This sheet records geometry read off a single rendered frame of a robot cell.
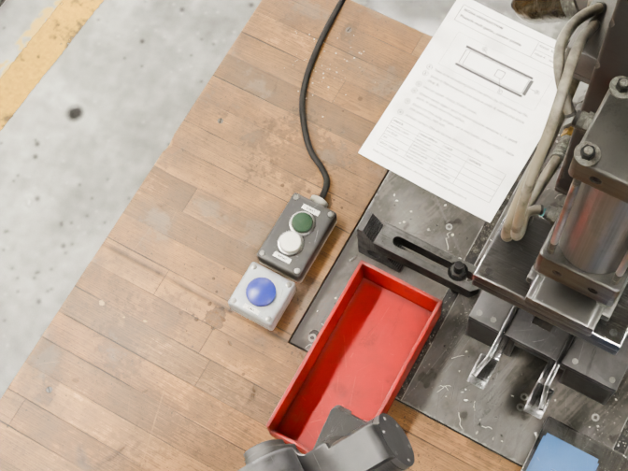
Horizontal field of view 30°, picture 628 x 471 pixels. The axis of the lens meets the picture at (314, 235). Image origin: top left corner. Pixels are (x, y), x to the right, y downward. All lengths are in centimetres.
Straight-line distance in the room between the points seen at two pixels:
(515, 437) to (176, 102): 146
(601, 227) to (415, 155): 60
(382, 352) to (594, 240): 50
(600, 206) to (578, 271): 16
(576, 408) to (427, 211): 33
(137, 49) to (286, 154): 122
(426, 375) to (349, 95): 42
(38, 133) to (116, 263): 118
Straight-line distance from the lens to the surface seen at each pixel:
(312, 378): 155
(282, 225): 159
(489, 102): 170
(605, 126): 101
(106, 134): 275
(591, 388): 152
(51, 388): 161
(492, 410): 155
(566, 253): 120
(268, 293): 155
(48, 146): 277
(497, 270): 134
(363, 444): 110
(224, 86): 172
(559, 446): 152
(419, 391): 155
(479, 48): 174
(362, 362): 155
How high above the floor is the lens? 241
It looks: 69 degrees down
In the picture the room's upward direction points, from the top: 10 degrees counter-clockwise
